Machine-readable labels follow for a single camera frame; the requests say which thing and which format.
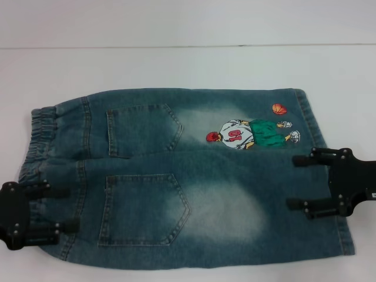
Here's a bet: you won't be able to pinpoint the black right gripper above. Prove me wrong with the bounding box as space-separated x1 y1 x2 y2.
286 147 376 221

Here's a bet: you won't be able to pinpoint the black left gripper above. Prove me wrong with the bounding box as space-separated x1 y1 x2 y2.
0 181 81 251

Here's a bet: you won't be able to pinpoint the blue denim shorts with embroidery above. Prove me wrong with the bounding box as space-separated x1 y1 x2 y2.
18 87 357 264

